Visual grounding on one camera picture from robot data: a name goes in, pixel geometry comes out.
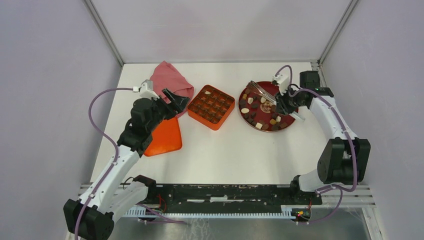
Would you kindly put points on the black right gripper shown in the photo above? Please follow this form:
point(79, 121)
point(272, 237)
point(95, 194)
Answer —
point(281, 105)

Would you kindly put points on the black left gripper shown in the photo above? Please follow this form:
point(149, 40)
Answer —
point(177, 104)

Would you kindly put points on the silver white-handled tongs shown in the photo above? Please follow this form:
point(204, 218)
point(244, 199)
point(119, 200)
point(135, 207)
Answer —
point(257, 89)

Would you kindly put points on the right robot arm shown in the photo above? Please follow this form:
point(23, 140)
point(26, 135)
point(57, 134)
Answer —
point(344, 159)

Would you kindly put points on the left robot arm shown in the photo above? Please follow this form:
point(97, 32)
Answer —
point(94, 214)

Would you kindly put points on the orange chocolate box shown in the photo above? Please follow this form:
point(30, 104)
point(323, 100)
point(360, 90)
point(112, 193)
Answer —
point(211, 110)

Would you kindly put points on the white round chocolate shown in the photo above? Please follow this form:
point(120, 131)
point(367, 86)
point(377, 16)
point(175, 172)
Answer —
point(244, 110)

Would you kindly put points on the pink cloth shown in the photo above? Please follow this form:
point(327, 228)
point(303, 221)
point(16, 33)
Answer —
point(166, 76)

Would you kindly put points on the red round plate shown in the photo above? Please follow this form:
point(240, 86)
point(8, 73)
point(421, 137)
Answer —
point(261, 111)

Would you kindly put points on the orange box lid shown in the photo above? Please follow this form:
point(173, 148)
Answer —
point(166, 138)

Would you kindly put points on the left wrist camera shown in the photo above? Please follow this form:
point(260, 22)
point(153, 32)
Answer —
point(145, 90)

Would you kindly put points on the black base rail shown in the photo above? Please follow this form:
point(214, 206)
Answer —
point(227, 199)

